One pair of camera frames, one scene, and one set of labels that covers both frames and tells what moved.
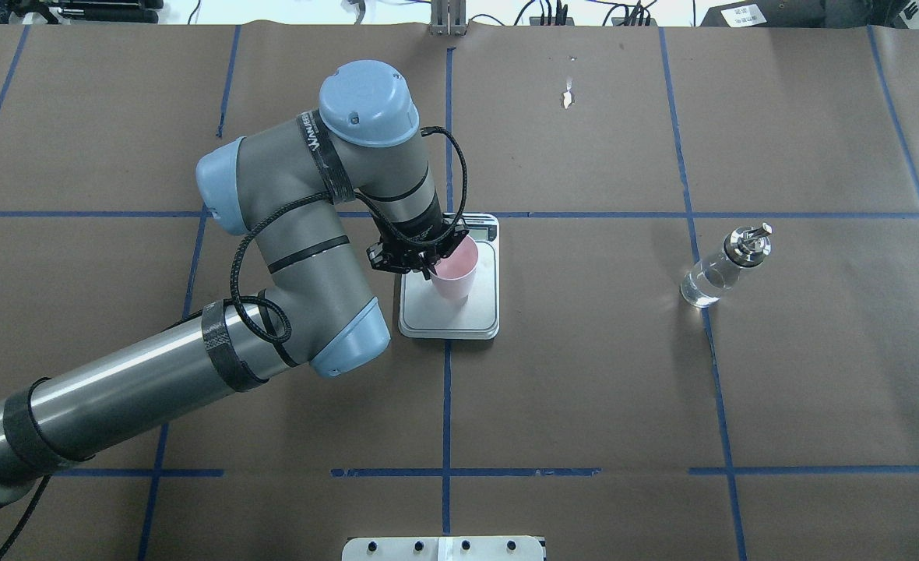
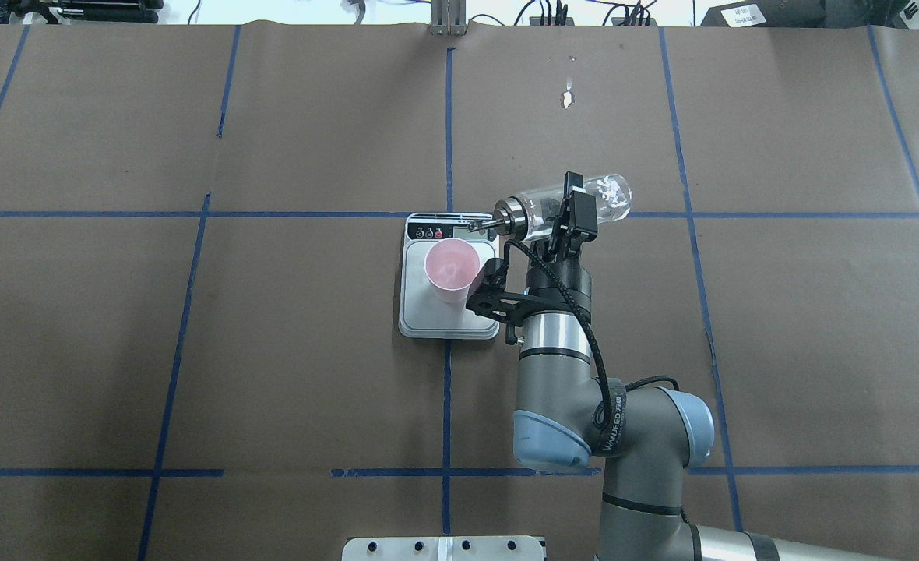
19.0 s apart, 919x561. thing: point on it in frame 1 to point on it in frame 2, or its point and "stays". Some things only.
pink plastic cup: [456, 271] stays
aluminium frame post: [448, 18] stays
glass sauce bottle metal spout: [709, 280] to [509, 220]
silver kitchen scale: [423, 316] stays
